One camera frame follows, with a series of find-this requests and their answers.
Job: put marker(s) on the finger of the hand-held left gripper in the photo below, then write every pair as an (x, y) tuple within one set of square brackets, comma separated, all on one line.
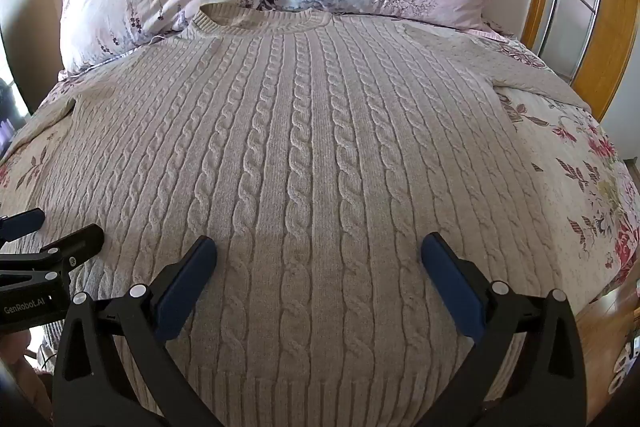
[(80, 242), (25, 223)]

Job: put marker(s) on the window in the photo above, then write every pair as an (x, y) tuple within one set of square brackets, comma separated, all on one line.
[(11, 117)]

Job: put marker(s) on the floral bedspread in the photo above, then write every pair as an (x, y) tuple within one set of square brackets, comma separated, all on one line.
[(575, 167)]

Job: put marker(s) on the white patterned object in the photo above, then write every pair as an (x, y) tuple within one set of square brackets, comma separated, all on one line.
[(630, 362)]

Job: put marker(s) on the person's left hand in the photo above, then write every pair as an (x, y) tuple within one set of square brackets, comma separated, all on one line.
[(19, 357)]

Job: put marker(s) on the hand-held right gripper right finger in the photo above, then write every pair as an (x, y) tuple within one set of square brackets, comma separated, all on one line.
[(445, 269)]

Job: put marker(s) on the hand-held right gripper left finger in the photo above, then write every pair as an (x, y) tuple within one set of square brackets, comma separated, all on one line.
[(192, 269)]

